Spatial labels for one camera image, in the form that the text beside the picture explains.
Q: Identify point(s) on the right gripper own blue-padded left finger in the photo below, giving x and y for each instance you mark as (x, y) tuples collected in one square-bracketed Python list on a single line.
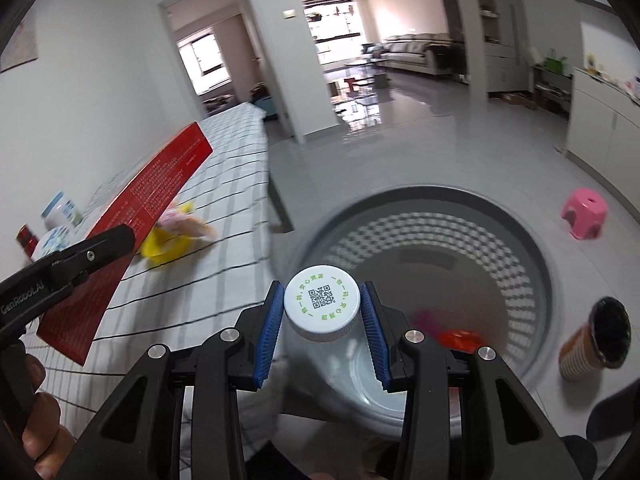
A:
[(136, 433)]

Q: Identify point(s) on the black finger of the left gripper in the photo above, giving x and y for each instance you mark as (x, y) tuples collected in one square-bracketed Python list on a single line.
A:
[(75, 264)]

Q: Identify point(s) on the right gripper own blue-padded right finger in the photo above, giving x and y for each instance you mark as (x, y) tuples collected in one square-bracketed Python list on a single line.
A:
[(467, 416)]

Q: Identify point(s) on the red plastic bag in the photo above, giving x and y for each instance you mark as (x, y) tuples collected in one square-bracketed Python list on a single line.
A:
[(460, 340)]

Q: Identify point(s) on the white capped plastic bottle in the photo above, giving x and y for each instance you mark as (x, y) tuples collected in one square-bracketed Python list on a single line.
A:
[(328, 354)]

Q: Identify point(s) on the pink snack bag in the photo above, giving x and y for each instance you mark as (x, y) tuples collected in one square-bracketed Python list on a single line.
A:
[(178, 219)]

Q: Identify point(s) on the brown checkered trash bin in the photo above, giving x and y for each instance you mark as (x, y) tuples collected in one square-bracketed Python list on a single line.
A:
[(602, 343)]

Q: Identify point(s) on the person's left hand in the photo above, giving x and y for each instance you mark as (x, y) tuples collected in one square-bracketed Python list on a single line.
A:
[(45, 439)]

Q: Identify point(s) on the blue white tissue pack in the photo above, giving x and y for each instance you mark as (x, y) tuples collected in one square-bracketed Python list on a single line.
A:
[(54, 240)]

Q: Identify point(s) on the white jar blue lid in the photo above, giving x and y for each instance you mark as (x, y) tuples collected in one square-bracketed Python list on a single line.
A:
[(61, 211)]

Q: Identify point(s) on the white checkered tablecloth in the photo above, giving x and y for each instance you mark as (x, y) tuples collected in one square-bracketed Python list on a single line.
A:
[(180, 302)]

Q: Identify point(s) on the grey perforated laundry basket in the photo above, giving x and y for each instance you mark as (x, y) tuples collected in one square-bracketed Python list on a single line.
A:
[(450, 251)]

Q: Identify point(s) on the pink plastic stool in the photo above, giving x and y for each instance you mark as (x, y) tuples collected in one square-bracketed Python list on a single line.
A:
[(585, 211)]

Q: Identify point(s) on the red stool far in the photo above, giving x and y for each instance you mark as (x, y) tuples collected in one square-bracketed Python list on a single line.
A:
[(353, 84)]

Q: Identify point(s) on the white sideboard cabinet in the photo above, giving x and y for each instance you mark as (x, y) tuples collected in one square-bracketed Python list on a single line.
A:
[(604, 132)]

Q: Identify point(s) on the dark coffee table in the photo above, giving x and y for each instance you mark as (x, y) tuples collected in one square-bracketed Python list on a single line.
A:
[(369, 71)]

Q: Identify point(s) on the low shoe rack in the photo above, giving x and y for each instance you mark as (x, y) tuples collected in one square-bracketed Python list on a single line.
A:
[(552, 92)]

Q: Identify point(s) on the green shopping bag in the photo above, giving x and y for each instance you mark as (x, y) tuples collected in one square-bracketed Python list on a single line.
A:
[(554, 63)]

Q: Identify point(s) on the grey sectional sofa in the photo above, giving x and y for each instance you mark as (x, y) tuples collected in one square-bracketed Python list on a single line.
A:
[(429, 53)]

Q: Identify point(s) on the wall poster calendar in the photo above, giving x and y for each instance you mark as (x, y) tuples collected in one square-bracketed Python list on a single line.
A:
[(22, 47)]

